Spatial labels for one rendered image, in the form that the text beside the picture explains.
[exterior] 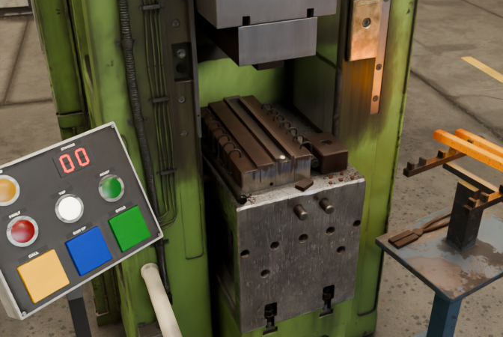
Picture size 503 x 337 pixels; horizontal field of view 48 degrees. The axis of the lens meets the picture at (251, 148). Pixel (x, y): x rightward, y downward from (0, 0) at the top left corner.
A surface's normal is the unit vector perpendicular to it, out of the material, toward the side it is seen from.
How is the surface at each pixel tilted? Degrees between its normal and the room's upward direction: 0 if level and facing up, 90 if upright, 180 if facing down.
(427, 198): 0
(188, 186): 90
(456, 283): 0
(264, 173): 90
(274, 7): 90
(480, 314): 0
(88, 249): 60
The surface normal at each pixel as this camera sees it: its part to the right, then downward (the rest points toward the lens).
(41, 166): 0.63, -0.15
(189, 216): 0.37, 0.46
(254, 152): -0.01, -0.87
